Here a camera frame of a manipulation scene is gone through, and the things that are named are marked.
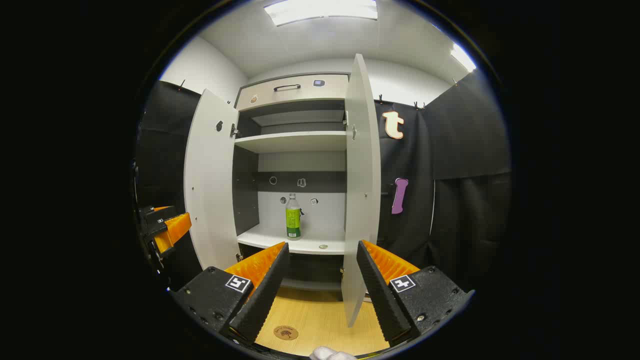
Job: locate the white cabinet shelf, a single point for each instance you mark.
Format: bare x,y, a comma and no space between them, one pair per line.
292,141
280,239

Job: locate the large ceiling light panel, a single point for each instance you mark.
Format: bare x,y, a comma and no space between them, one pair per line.
320,10

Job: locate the green label plastic bottle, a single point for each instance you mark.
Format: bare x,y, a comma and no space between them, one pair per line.
293,220

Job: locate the grey cabinet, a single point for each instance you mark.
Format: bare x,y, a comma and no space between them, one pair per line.
300,165

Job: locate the grey cabinet drawer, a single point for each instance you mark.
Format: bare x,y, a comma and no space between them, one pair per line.
295,92

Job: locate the black backdrop cloth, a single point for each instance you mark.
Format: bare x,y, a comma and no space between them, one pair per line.
465,200

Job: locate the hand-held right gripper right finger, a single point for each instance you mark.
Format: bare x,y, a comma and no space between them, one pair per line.
380,295

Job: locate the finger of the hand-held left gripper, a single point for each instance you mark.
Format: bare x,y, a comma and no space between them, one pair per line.
161,209
176,229

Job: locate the round brown coaster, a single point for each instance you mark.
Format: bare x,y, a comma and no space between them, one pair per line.
286,333

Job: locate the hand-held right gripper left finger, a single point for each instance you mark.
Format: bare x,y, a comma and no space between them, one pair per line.
265,295

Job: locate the grey cabinet door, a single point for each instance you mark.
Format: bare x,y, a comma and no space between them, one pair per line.
361,190
212,185

